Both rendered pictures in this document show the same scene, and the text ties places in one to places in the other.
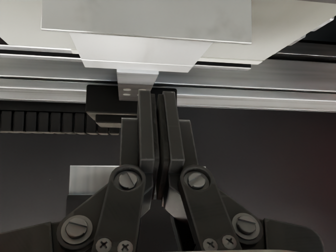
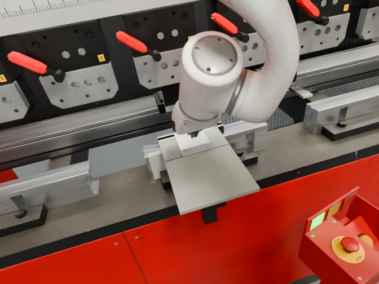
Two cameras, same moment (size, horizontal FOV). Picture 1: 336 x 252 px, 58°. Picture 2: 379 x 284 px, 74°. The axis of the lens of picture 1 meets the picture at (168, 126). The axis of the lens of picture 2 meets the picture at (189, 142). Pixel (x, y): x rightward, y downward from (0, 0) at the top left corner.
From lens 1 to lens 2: 0.53 m
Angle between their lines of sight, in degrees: 36
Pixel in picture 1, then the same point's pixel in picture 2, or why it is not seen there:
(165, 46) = (186, 139)
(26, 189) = (202, 29)
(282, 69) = (113, 131)
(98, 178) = not seen: hidden behind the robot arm
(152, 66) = not seen: hidden behind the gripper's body
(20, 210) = (203, 16)
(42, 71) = not seen: hidden behind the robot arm
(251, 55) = (164, 143)
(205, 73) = (145, 119)
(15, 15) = (216, 137)
